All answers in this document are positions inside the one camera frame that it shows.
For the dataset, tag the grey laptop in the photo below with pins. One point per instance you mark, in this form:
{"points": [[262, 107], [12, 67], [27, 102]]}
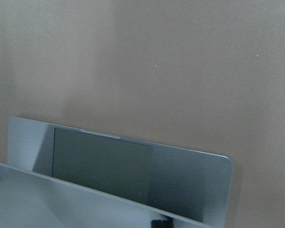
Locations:
{"points": [[62, 177]]}

